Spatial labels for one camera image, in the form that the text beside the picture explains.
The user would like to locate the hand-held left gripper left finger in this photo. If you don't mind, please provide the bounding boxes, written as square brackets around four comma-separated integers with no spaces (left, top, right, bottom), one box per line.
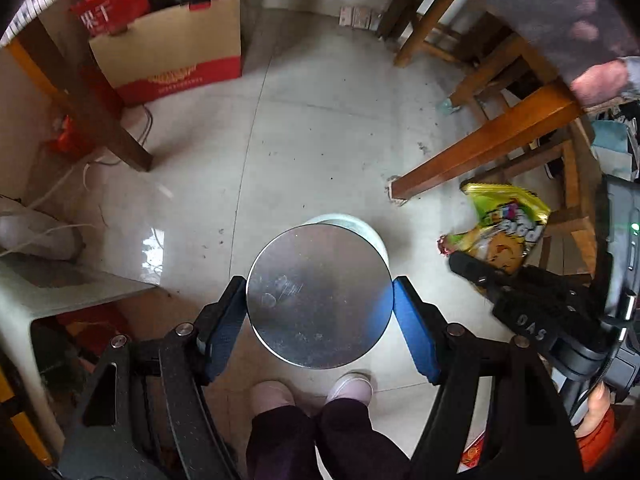
[59,275,247,480]

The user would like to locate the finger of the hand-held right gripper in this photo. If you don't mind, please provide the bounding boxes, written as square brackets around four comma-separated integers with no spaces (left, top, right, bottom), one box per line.
[448,251,601,306]

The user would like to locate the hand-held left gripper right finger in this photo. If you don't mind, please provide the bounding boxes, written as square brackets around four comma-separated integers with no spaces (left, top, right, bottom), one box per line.
[392,276,586,480]

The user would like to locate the green and yellow snack packet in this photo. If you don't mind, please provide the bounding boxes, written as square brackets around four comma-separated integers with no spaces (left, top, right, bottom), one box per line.
[437,182,551,276]

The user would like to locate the person's right forearm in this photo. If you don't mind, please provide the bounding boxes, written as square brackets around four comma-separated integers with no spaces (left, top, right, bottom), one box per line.
[575,407,621,473]

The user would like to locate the person's right hand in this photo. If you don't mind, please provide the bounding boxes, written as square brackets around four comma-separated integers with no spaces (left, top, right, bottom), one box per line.
[575,385,617,438]

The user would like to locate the person's left shoe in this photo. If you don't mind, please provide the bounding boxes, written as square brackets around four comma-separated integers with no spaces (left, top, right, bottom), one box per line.
[249,380,296,416]

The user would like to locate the person's shoe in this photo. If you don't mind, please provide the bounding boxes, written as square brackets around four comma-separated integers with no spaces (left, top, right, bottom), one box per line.
[249,380,296,416]
[326,372,374,406]

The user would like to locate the person's right shoe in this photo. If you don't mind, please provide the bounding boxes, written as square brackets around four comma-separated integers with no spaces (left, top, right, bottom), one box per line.
[326,372,374,406]

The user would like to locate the person's left leg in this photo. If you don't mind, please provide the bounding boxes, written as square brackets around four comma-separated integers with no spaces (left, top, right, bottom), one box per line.
[246,402,321,480]

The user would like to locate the person's leg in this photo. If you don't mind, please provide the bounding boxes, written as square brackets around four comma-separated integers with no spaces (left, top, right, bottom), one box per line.
[315,397,416,480]
[246,402,321,480]

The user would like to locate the person's right leg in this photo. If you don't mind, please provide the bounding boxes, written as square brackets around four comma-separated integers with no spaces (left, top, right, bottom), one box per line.
[315,397,416,480]

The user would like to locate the red printed packet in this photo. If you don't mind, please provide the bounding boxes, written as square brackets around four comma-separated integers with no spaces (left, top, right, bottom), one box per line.
[460,432,487,467]

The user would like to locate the wooden chair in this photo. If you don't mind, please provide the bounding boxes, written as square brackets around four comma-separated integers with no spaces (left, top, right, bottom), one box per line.
[377,0,506,68]
[447,35,598,281]

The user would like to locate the grey plastic stool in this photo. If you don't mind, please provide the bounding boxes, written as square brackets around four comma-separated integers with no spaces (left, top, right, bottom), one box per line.
[0,252,161,456]

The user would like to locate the light blue bag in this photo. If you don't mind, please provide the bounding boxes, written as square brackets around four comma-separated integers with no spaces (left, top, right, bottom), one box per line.
[592,120,636,176]

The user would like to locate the white plastic bag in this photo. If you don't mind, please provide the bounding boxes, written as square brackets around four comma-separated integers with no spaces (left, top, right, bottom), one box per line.
[0,195,85,261]

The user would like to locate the red plastic bag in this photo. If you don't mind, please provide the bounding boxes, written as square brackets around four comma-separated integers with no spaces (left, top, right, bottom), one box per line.
[47,115,96,158]

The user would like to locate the small grey blocks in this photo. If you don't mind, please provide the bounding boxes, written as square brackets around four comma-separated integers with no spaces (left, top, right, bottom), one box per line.
[340,6,379,31]

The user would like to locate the red and brown cardboard box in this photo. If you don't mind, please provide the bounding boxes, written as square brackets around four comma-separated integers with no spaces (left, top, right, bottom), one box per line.
[89,0,244,107]

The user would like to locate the red gift bag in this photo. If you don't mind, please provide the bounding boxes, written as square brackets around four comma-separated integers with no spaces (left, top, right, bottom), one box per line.
[70,0,151,37]

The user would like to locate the white cable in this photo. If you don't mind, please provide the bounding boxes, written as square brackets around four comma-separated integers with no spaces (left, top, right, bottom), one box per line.
[27,105,153,211]

